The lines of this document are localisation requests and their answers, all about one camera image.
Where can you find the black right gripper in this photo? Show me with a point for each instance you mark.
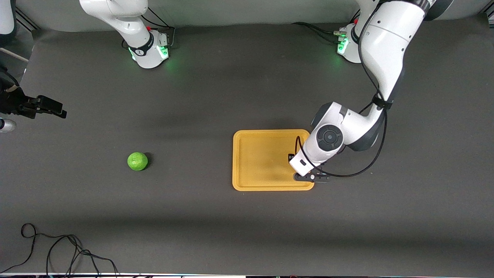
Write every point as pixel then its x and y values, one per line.
pixel 12 103

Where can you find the green apple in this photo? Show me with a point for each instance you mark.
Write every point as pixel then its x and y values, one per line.
pixel 137 161

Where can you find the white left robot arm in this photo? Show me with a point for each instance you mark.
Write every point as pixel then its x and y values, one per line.
pixel 386 46

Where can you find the yellow plastic tray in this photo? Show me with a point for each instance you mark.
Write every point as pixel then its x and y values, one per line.
pixel 262 162

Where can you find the thin beige stick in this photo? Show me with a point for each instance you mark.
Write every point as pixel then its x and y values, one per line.
pixel 15 55

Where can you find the dark grey table mat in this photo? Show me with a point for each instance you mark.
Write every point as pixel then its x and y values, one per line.
pixel 247 231

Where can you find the black frame bar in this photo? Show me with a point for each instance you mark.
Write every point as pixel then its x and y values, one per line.
pixel 27 21
pixel 490 15

